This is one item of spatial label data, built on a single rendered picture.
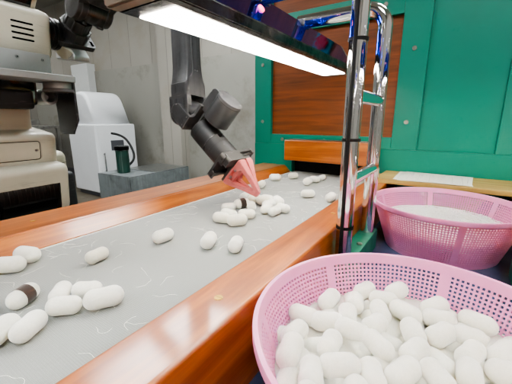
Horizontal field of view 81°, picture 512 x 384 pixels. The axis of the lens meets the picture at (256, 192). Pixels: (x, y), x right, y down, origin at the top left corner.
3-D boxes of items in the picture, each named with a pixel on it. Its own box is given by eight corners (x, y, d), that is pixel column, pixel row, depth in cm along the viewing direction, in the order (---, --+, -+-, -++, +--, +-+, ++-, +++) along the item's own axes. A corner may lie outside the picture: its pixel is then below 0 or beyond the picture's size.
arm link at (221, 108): (196, 116, 75) (168, 112, 67) (220, 77, 69) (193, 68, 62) (223, 149, 71) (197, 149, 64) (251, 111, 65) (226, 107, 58)
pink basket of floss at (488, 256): (424, 286, 47) (432, 228, 45) (347, 227, 73) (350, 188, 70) (565, 273, 51) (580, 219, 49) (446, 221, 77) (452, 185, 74)
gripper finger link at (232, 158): (273, 181, 63) (245, 150, 65) (254, 188, 57) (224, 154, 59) (256, 202, 66) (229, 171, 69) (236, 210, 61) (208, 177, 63)
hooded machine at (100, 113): (142, 189, 410) (133, 92, 380) (104, 198, 363) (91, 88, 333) (113, 184, 440) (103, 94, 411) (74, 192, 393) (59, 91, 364)
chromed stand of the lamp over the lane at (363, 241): (242, 260, 55) (238, -15, 45) (292, 228, 72) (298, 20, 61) (344, 292, 45) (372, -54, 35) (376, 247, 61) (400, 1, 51)
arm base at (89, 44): (82, 31, 100) (43, 21, 89) (92, 11, 95) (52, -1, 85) (94, 52, 99) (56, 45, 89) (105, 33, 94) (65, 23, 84)
